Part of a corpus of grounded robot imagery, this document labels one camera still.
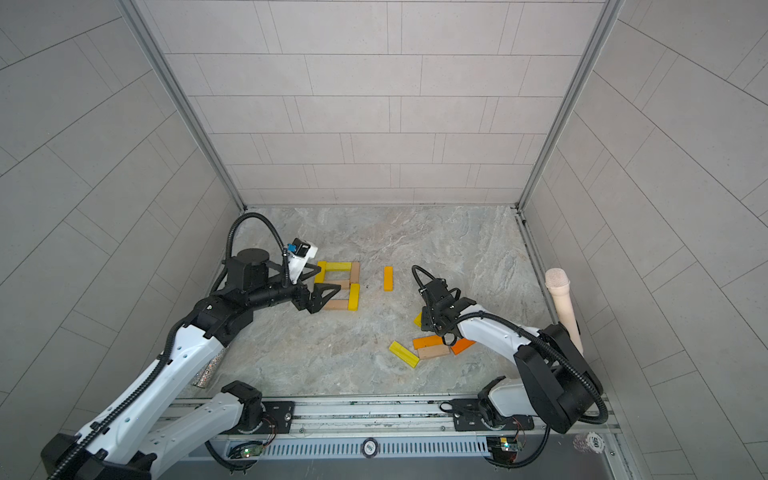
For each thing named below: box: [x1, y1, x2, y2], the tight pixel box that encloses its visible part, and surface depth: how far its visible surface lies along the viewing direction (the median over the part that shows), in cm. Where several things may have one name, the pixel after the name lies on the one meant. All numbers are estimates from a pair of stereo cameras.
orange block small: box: [383, 266, 395, 292], surface depth 98 cm
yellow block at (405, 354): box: [389, 341, 420, 368], surface depth 81 cm
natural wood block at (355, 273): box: [350, 261, 361, 284], surface depth 100 cm
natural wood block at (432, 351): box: [418, 345, 450, 360], surface depth 84 cm
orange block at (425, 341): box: [413, 335, 443, 350], surface depth 85 cm
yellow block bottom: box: [348, 283, 361, 311], surface depth 92 cm
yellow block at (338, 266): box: [326, 262, 352, 271], surface depth 100 cm
